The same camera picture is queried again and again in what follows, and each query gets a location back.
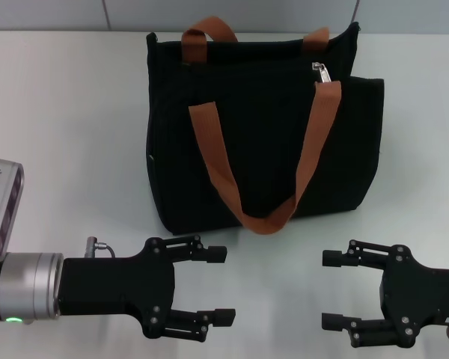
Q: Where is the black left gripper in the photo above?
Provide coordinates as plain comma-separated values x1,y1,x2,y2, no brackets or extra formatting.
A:
58,235,236,343

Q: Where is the silver cable connector plug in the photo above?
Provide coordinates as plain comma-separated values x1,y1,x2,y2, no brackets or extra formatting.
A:
83,235,116,260

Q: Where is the silver zipper pull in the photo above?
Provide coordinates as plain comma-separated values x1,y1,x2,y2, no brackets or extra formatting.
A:
311,61,332,85

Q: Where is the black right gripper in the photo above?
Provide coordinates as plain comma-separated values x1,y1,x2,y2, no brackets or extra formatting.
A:
321,239,449,349

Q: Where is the black bag with orange handles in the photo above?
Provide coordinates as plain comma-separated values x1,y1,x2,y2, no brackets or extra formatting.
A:
145,15,385,236

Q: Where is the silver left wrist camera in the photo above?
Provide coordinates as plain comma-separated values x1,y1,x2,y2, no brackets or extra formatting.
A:
0,156,25,261

